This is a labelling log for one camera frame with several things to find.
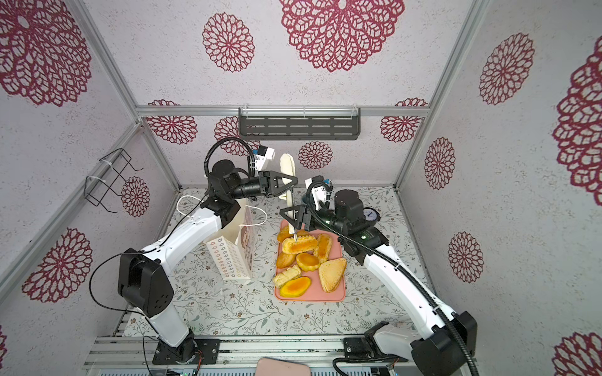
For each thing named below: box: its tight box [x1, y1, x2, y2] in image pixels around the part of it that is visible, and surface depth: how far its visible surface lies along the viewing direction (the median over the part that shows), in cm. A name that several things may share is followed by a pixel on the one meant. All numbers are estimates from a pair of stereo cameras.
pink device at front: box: [255, 357, 312, 376], surface depth 71 cm
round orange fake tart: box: [296, 252, 320, 272], surface depth 89 cm
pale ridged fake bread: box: [272, 264, 302, 289], surface depth 87 cm
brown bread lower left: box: [275, 251, 299, 269], surface depth 92 cm
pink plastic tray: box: [274, 219, 347, 303], surface depth 89 cm
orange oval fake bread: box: [279, 276, 312, 298], surface depth 85 cm
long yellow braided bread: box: [282, 235, 319, 255], surface depth 91 cm
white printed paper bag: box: [203, 198, 256, 281], surface depth 79 cm
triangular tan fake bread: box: [318, 257, 348, 293], surface depth 89 cm
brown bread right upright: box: [313, 233, 333, 264], surface depth 96 cm
